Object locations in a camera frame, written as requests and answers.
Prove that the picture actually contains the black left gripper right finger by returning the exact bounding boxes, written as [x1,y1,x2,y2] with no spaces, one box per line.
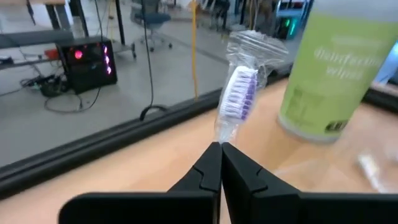
[222,142,301,224]

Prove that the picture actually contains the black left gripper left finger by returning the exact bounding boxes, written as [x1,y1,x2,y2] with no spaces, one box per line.
[167,142,223,224]

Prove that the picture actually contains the purple toothbrush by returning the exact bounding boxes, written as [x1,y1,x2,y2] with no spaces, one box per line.
[213,30,289,144]

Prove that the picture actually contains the green disinfecting wipes canister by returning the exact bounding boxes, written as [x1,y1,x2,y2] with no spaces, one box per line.
[277,0,398,144]

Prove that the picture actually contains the black computer tower red lights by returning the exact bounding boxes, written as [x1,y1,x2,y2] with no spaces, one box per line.
[55,36,118,95]

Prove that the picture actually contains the blue office chair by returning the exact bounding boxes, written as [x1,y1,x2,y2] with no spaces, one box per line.
[130,0,174,53]

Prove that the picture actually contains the computer with green lights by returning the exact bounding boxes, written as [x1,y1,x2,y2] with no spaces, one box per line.
[275,15,301,40]

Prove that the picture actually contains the grey desk with black legs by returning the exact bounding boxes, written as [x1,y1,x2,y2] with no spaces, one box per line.
[0,0,91,71]

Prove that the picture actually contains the black table frame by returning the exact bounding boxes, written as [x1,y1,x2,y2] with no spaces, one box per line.
[0,63,398,200]

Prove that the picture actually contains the yellow cable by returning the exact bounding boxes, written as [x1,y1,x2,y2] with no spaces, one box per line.
[190,0,200,102]

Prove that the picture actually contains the black cable clutter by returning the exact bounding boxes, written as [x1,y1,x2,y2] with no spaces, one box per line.
[20,74,71,98]

